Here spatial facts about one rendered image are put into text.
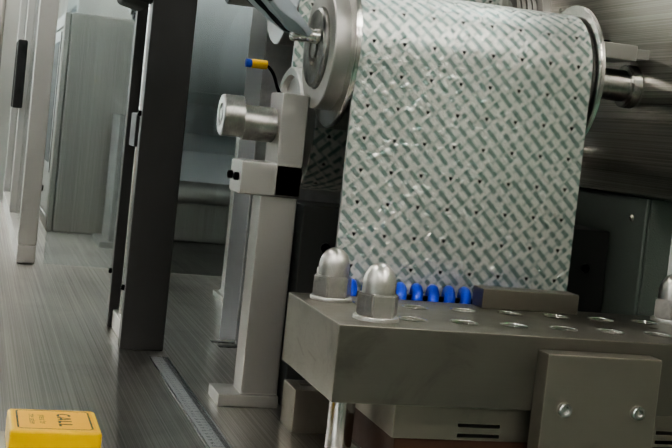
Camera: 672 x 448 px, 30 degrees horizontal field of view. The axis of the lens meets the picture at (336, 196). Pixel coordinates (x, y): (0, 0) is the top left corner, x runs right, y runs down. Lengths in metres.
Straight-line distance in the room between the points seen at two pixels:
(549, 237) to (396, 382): 0.31
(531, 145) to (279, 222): 0.25
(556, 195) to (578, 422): 0.28
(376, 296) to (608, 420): 0.21
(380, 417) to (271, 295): 0.25
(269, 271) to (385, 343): 0.28
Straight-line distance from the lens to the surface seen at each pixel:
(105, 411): 1.17
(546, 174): 1.21
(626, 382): 1.03
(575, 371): 1.00
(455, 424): 1.01
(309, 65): 1.20
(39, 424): 1.01
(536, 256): 1.22
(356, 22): 1.14
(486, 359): 0.99
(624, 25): 1.36
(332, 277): 1.06
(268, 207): 1.21
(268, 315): 1.22
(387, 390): 0.97
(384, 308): 0.98
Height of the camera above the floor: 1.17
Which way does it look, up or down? 3 degrees down
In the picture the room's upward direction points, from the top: 6 degrees clockwise
